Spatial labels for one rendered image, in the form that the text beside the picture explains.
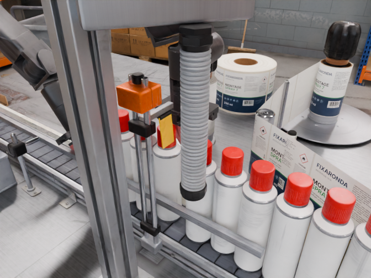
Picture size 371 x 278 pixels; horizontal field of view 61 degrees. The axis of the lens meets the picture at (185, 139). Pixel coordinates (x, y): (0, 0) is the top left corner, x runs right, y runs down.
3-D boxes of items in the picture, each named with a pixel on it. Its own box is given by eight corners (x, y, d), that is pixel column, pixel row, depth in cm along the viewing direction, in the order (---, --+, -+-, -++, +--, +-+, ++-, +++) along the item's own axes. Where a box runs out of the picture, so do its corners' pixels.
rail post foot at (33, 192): (42, 191, 78) (41, 189, 77) (32, 197, 76) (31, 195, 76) (30, 182, 81) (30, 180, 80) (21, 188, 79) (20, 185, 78)
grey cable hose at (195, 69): (211, 191, 41) (221, 24, 30) (196, 207, 39) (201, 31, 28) (189, 181, 43) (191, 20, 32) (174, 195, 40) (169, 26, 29)
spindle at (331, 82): (340, 116, 99) (368, 21, 84) (333, 127, 93) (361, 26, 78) (312, 108, 103) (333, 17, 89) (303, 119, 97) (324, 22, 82)
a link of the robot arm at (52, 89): (33, 91, 68) (44, 79, 64) (59, 81, 73) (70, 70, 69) (51, 118, 69) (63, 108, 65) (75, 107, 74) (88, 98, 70)
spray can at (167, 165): (186, 210, 65) (186, 124, 55) (173, 226, 61) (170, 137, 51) (165, 201, 68) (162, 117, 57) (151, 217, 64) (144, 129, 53)
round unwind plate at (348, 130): (383, 116, 102) (384, 112, 101) (365, 160, 81) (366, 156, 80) (291, 94, 117) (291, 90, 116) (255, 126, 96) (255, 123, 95)
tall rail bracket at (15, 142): (55, 180, 82) (40, 124, 73) (29, 195, 77) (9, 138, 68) (47, 175, 83) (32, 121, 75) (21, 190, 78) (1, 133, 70)
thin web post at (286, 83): (280, 144, 87) (292, 80, 77) (277, 148, 86) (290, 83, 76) (274, 142, 88) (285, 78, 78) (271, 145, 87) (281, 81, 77)
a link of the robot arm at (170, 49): (160, 43, 50) (192, 47, 47) (181, 33, 55) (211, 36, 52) (163, 84, 53) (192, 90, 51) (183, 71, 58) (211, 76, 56)
